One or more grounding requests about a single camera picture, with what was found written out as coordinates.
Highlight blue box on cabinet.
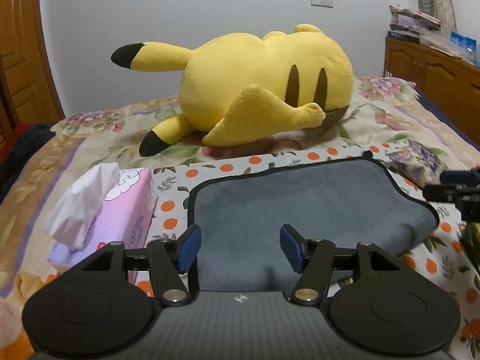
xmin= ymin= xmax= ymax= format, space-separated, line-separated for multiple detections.
xmin=450 ymin=31 xmax=477 ymax=61

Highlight yellow Pikachu plush toy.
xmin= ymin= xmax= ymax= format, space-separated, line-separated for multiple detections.
xmin=111 ymin=24 xmax=354 ymax=157

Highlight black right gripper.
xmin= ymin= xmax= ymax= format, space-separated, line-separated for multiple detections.
xmin=422 ymin=168 xmax=480 ymax=263

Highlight pink tissue box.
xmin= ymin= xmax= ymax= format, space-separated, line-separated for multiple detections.
xmin=45 ymin=163 xmax=157 ymax=273

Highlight wooden sideboard cabinet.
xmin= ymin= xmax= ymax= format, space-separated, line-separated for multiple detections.
xmin=384 ymin=37 xmax=480 ymax=146

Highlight stack of magazines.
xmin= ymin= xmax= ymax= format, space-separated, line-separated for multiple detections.
xmin=387 ymin=4 xmax=442 ymax=44

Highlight floral bed quilt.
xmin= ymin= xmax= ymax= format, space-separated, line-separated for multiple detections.
xmin=1 ymin=77 xmax=479 ymax=359

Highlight purple floral packet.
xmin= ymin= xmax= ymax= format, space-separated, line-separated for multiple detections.
xmin=387 ymin=140 xmax=448 ymax=188

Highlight purple and grey towel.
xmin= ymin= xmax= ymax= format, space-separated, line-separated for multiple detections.
xmin=187 ymin=157 xmax=439 ymax=293

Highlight white wall switch socket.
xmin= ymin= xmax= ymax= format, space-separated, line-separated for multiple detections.
xmin=310 ymin=0 xmax=334 ymax=9

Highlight small grey fan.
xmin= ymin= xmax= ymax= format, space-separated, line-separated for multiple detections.
xmin=417 ymin=0 xmax=437 ymax=17

